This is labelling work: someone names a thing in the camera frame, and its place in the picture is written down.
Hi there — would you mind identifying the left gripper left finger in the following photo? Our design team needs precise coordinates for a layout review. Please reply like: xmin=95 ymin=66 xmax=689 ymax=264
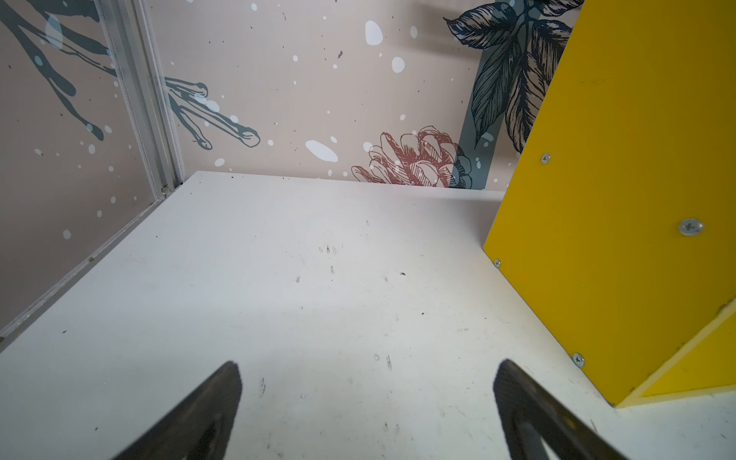
xmin=116 ymin=361 xmax=243 ymax=460

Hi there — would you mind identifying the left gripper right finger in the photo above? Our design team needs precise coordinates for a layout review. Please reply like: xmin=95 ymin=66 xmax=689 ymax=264
xmin=494 ymin=360 xmax=624 ymax=459

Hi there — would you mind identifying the yellow pink blue bookshelf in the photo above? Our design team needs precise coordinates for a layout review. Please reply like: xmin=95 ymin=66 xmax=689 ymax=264
xmin=485 ymin=1 xmax=735 ymax=408

